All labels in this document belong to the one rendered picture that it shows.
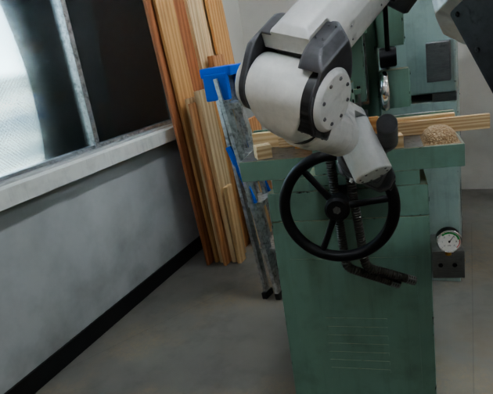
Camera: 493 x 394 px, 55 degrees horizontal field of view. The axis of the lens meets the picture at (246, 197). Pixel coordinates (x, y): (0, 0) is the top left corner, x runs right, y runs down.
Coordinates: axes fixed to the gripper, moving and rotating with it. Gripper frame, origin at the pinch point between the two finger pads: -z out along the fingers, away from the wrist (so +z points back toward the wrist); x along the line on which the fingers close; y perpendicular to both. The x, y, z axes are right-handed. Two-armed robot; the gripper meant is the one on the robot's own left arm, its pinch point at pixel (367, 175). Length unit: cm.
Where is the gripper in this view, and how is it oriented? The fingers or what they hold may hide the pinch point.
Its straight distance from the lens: 105.6
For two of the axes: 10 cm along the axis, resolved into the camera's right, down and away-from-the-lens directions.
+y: 4.7, -8.8, 0.4
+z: -3.0, -2.0, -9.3
